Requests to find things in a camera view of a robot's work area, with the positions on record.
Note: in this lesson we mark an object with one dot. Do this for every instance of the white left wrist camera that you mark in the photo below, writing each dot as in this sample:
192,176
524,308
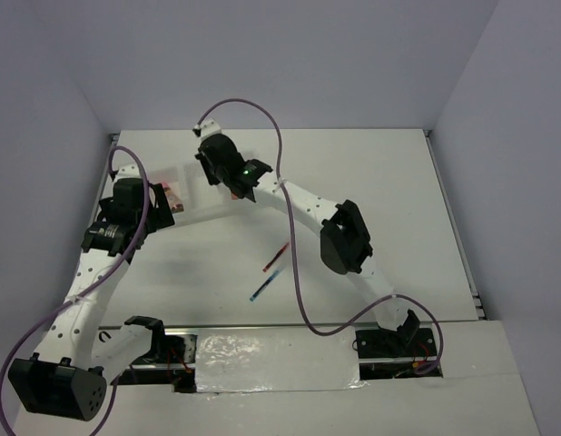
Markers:
130,170

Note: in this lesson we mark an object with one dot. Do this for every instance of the white three-compartment tray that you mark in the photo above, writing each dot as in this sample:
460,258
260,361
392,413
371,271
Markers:
202,202

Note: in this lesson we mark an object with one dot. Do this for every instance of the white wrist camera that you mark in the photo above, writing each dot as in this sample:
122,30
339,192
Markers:
130,170
208,127

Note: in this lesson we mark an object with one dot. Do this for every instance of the pink-lidded small bottle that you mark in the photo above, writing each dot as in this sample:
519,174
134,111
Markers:
174,201

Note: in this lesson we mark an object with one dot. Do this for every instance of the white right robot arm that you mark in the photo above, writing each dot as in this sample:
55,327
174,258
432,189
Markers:
344,237

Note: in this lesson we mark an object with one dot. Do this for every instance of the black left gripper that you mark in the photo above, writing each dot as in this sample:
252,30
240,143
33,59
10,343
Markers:
163,215

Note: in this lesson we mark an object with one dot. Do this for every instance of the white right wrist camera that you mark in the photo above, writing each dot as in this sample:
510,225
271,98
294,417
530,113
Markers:
208,127

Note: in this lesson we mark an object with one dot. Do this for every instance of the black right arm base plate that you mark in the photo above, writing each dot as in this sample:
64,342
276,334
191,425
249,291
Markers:
383,344

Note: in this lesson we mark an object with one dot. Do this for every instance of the silver foil cover panel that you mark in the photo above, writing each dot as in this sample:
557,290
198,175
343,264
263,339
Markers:
275,359

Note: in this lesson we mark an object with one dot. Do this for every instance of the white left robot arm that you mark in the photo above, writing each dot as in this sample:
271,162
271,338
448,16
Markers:
69,371

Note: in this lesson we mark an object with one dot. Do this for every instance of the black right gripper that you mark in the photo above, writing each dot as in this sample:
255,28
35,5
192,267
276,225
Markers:
211,177

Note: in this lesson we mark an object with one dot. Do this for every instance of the light blue pen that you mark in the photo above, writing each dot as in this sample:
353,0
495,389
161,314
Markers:
264,285

